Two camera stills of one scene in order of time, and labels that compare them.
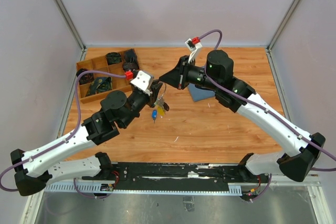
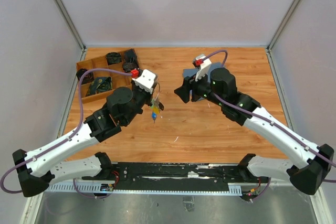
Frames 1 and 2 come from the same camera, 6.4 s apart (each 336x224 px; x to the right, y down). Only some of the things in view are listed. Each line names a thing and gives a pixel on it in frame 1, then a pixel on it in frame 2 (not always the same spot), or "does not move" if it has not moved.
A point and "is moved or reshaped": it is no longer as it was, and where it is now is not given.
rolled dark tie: x=113 y=57 does not move
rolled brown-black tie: x=130 y=66 does not move
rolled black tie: x=130 y=56 does not move
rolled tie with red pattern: x=85 y=78 does not move
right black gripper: x=177 y=77 to x=184 y=91
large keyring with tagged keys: x=161 y=105 is moved or reshaped
